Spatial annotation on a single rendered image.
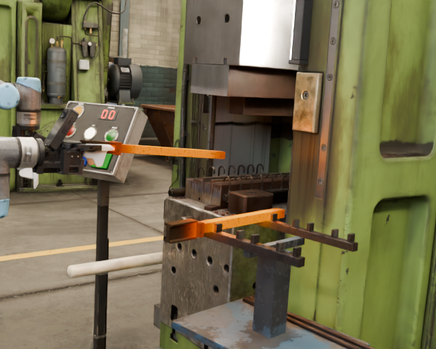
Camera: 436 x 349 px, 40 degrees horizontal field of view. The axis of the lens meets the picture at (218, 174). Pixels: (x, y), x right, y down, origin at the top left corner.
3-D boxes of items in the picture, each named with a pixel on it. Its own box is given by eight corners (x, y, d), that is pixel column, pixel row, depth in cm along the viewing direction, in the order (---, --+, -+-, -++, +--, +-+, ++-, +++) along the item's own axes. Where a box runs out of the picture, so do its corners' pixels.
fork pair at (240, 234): (253, 244, 136) (254, 235, 136) (235, 238, 140) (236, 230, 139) (313, 230, 152) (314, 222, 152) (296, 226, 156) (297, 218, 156)
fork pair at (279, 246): (295, 257, 128) (296, 248, 127) (275, 251, 131) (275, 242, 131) (354, 241, 144) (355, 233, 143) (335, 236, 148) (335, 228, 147)
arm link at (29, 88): (12, 76, 194) (38, 77, 199) (11, 110, 196) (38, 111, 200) (16, 77, 188) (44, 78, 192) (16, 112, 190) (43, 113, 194)
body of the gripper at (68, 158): (73, 170, 158) (28, 170, 151) (75, 138, 157) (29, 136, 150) (85, 174, 152) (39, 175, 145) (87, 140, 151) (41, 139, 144)
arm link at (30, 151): (12, 135, 147) (23, 138, 141) (30, 136, 150) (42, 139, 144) (11, 165, 148) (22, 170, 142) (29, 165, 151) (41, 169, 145)
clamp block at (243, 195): (243, 217, 181) (245, 196, 180) (226, 211, 187) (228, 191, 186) (273, 214, 188) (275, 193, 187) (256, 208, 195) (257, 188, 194)
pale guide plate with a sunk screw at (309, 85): (313, 132, 173) (318, 73, 170) (291, 129, 180) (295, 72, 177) (318, 132, 174) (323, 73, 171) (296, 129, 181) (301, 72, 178)
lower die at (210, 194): (219, 209, 190) (221, 183, 189) (185, 197, 206) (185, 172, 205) (313, 199, 215) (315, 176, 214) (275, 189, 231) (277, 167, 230)
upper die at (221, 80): (226, 96, 185) (228, 65, 183) (190, 93, 200) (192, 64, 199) (321, 100, 210) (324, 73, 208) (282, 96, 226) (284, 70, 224)
